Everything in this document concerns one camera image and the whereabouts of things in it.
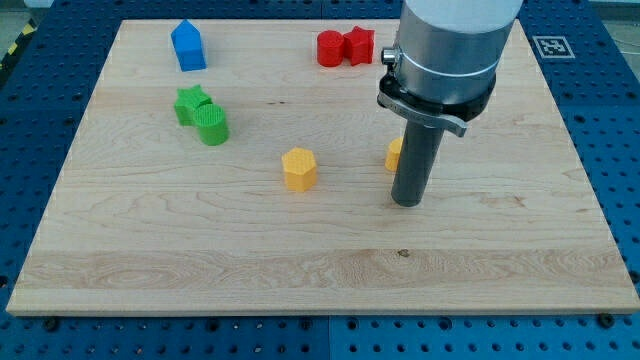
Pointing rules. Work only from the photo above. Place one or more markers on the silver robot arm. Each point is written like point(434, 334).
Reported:
point(441, 68)

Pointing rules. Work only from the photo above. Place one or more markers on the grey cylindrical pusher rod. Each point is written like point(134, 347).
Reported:
point(418, 152)

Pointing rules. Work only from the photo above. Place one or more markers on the green star block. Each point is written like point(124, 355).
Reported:
point(188, 101)

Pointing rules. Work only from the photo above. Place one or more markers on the wooden board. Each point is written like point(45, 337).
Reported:
point(147, 220)

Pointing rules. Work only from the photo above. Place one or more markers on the blue house-shaped block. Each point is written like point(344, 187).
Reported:
point(187, 43)

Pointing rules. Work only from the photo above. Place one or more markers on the yellow block behind rod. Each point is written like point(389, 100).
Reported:
point(393, 154)

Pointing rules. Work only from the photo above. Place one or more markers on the yellow hexagon block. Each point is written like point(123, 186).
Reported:
point(300, 169)

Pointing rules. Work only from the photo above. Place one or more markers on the red star block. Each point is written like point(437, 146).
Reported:
point(359, 45)

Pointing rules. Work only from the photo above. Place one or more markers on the fiducial marker tag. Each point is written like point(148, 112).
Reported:
point(553, 47)

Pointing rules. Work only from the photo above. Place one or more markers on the green cylinder block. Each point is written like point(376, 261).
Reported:
point(210, 121)

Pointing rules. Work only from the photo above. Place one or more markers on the red cylinder block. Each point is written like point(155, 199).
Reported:
point(330, 48)

